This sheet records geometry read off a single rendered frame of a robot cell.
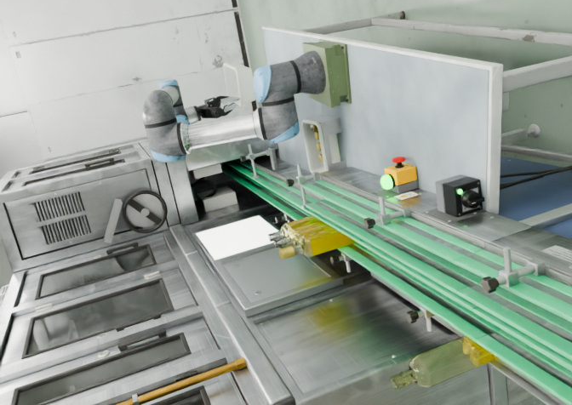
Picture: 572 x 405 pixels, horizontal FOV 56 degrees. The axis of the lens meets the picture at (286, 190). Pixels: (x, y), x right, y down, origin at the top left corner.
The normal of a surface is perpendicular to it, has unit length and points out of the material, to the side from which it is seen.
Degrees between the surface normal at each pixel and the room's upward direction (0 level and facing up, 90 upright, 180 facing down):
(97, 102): 90
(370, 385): 90
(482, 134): 0
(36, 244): 90
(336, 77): 90
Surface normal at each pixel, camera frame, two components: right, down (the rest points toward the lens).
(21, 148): 0.34, 0.19
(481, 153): -0.92, 0.25
